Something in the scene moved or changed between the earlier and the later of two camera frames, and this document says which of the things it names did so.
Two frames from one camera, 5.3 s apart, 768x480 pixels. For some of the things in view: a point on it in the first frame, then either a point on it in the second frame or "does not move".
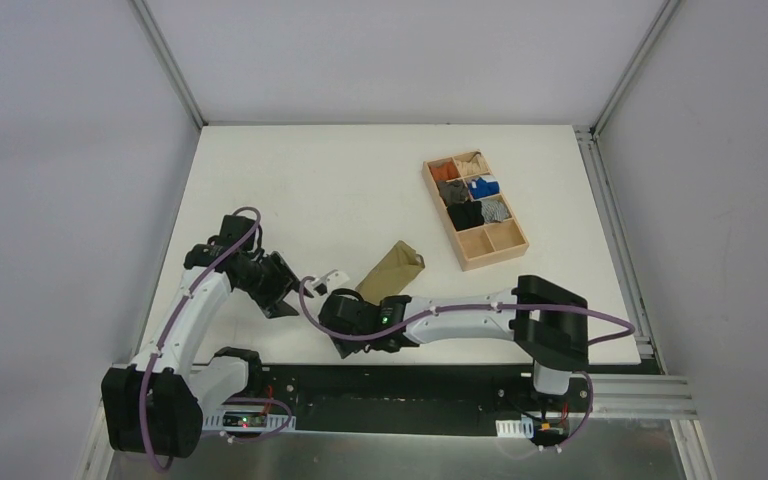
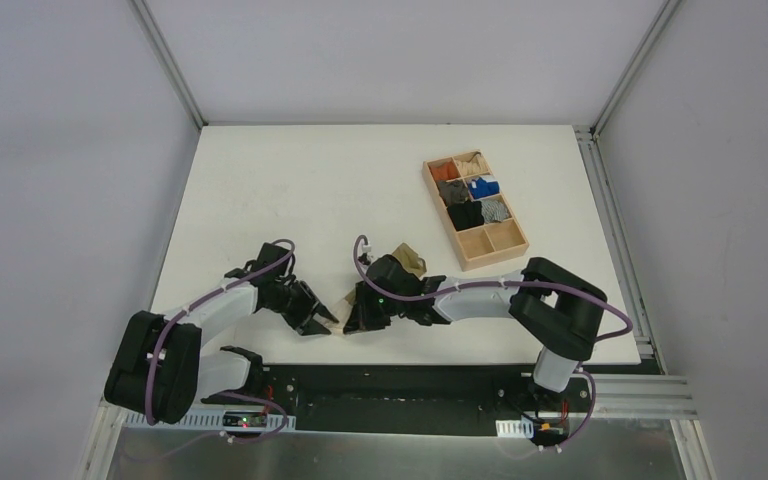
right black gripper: x=334 y=318 to x=365 y=311
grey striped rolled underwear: x=494 y=210 does not move
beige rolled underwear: x=476 y=165 does not move
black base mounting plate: x=451 y=400 does not move
